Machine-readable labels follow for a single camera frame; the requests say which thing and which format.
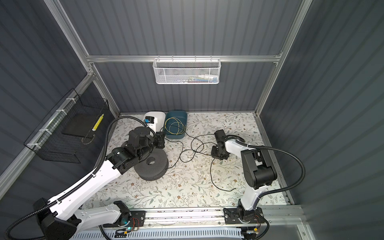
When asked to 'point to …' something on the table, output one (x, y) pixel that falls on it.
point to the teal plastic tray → (181, 114)
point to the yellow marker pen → (98, 122)
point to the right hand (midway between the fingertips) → (217, 156)
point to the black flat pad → (82, 125)
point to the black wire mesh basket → (49, 143)
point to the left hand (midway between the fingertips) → (165, 132)
